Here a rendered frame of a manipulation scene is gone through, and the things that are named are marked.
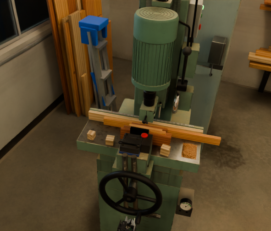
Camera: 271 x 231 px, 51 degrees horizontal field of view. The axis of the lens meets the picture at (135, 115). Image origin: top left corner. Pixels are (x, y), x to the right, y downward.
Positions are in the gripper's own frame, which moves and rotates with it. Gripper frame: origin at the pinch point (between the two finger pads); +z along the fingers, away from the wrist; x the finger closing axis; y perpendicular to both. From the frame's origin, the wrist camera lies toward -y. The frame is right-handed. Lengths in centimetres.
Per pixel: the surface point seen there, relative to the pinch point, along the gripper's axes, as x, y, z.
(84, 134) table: 31.8, 29.0, 20.8
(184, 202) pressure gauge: -22.8, 5.4, 16.4
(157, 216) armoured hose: -11.0, -6.3, 17.2
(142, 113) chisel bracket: 4.1, 44.8, 21.3
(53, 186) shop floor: 73, -46, 79
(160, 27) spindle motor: 0, 85, 3
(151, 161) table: -4.1, 24.2, 15.4
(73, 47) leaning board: 89, 57, 142
